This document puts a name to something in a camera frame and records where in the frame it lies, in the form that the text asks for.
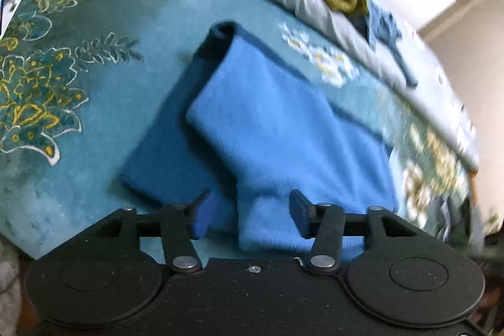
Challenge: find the light blue shirt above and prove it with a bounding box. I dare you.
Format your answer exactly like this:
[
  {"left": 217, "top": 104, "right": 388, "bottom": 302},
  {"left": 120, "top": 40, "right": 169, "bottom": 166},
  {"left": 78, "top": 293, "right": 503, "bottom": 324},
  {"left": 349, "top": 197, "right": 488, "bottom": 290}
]
[{"left": 335, "top": 0, "right": 419, "bottom": 87}]

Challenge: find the wooden bed side rail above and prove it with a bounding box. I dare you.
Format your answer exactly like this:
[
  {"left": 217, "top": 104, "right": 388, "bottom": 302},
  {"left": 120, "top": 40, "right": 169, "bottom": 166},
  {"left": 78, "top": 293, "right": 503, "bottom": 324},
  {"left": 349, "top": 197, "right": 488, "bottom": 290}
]
[{"left": 468, "top": 168, "right": 483, "bottom": 207}]

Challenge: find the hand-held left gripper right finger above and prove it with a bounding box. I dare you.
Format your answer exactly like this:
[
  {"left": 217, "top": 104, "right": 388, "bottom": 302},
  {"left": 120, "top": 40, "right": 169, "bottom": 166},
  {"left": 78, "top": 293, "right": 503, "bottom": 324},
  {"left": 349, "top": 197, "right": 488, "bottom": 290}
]
[{"left": 289, "top": 190, "right": 434, "bottom": 274}]

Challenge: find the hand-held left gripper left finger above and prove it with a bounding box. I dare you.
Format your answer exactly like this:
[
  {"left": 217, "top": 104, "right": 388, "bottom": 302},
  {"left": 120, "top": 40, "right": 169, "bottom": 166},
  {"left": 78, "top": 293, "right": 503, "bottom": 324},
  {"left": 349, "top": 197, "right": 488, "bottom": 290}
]
[{"left": 84, "top": 190, "right": 216, "bottom": 274}]

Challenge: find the dark grey garment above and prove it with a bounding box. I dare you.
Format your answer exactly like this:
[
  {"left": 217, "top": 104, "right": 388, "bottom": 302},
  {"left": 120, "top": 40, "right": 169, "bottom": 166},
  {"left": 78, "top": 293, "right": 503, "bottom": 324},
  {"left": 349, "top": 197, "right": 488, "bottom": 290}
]
[{"left": 432, "top": 196, "right": 487, "bottom": 248}]

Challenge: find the blue fleece garment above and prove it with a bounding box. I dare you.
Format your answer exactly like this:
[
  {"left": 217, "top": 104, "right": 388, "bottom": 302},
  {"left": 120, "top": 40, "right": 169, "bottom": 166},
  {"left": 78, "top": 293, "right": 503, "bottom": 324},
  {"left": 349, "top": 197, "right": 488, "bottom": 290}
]
[{"left": 118, "top": 20, "right": 398, "bottom": 254}]

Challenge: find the white grey patterned cloth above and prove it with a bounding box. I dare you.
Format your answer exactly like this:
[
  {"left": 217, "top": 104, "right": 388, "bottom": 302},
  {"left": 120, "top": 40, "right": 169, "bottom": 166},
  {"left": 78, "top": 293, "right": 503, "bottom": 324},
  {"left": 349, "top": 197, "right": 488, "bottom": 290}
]
[{"left": 0, "top": 236, "right": 25, "bottom": 336}]

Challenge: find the teal floral bed sheet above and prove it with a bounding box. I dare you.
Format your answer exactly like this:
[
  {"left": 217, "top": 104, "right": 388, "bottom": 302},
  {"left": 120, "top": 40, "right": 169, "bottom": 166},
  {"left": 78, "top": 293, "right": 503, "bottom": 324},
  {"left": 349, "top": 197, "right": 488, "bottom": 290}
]
[{"left": 0, "top": 0, "right": 486, "bottom": 264}]

